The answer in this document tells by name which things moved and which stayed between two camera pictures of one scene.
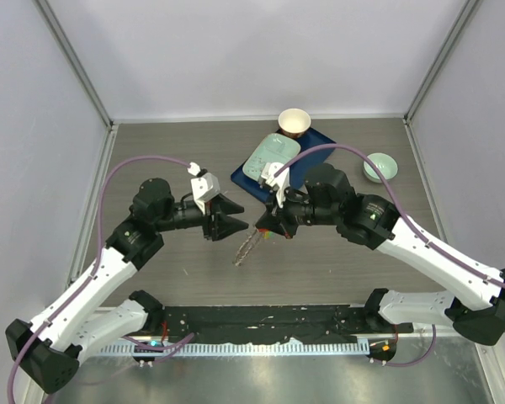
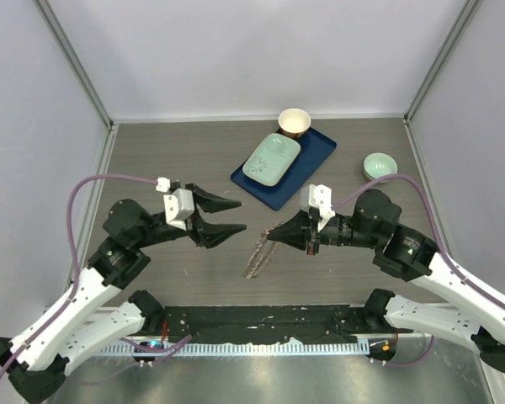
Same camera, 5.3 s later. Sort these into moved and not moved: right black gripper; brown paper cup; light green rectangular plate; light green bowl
Moved: right black gripper
Not moved: brown paper cup; light green rectangular plate; light green bowl
